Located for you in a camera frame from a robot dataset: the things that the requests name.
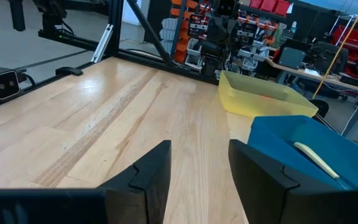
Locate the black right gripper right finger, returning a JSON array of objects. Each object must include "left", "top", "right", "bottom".
[{"left": 227, "top": 139, "right": 358, "bottom": 224}]

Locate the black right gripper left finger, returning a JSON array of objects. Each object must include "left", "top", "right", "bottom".
[{"left": 96, "top": 139, "right": 172, "bottom": 224}]

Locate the cream handled table knife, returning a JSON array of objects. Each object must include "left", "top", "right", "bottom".
[{"left": 293, "top": 141, "right": 349, "bottom": 190}]

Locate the blue plastic bin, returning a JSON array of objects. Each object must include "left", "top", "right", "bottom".
[{"left": 247, "top": 114, "right": 358, "bottom": 191}]

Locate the yellow plastic bin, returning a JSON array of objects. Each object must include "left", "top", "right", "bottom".
[{"left": 218, "top": 70, "right": 319, "bottom": 118}]

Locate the wooden background desk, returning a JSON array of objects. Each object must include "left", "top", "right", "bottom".
[{"left": 264, "top": 57, "right": 358, "bottom": 96}]

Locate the grey equipment box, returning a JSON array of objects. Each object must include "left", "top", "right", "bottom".
[{"left": 277, "top": 46, "right": 307, "bottom": 70}]

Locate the shelf with orange bins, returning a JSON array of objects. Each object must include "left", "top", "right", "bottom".
[{"left": 160, "top": 0, "right": 279, "bottom": 72}]

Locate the black frame clip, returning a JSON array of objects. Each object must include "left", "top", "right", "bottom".
[{"left": 55, "top": 66, "right": 84, "bottom": 77}]

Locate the silver metal bracket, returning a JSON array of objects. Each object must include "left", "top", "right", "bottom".
[{"left": 91, "top": 24, "right": 114, "bottom": 64}]

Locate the yellow cable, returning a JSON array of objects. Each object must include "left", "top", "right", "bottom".
[{"left": 311, "top": 0, "right": 358, "bottom": 100}]

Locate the black aluminium table frame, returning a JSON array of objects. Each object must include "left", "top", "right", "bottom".
[{"left": 6, "top": 0, "right": 220, "bottom": 113}]

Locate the black table camera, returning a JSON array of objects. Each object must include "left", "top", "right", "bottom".
[{"left": 0, "top": 67, "right": 23, "bottom": 106}]

